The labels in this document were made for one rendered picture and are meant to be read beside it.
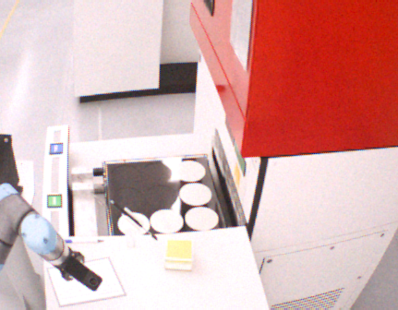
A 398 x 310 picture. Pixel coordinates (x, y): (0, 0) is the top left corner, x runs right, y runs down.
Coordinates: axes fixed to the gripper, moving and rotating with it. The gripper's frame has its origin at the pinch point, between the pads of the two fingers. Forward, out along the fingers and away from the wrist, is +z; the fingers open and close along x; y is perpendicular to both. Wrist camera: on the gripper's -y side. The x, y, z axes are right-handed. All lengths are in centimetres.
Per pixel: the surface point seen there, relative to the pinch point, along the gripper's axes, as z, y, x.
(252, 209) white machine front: 16, -25, -46
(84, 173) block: 35, 30, -32
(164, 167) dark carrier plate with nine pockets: 39, 10, -51
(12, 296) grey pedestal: 111, 58, 37
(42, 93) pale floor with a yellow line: 190, 173, -96
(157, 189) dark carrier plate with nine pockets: 35, 6, -42
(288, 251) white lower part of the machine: 39, -42, -48
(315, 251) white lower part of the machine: 44, -51, -54
